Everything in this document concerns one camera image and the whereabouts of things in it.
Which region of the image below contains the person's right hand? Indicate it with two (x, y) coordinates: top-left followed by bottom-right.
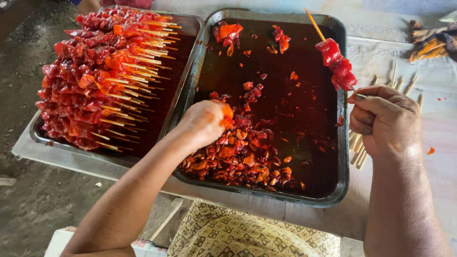
(348, 85), (424, 162)

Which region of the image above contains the person's left hand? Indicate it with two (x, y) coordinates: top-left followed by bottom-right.
(176, 99), (235, 153)

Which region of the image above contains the orange marinated meat piece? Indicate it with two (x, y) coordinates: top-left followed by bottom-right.
(219, 103), (235, 130)

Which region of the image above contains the bamboo skewer with red meat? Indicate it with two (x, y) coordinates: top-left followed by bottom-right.
(304, 7), (367, 99)

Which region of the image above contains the heap of marinated meat pieces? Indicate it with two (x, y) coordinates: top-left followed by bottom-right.
(180, 114), (298, 192)

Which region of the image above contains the red and orange meat cluster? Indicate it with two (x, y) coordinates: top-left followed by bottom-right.
(212, 21), (244, 57)

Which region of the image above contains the metal tray with red marinade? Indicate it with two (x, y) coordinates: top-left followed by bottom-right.
(173, 8), (350, 208)

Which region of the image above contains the metal tray with skewers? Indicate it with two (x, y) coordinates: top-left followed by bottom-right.
(29, 5), (205, 168)

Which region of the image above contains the small red meat cluster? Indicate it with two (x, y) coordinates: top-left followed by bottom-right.
(271, 25), (291, 55)

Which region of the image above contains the white stick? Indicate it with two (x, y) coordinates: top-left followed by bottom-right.
(148, 198), (184, 242)

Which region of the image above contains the person's patterned beige clothing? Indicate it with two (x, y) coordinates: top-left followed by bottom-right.
(167, 200), (342, 257)

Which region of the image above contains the pile of finished meat skewers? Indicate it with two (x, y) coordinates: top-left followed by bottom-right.
(35, 5), (182, 153)

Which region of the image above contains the bundle of bare bamboo sticks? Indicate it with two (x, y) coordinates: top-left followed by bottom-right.
(348, 62), (424, 170)

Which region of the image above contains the white carton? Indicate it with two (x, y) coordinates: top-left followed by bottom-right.
(44, 226), (169, 257)

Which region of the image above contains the brown and yellow rag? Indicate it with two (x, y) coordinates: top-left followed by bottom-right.
(407, 20), (457, 63)

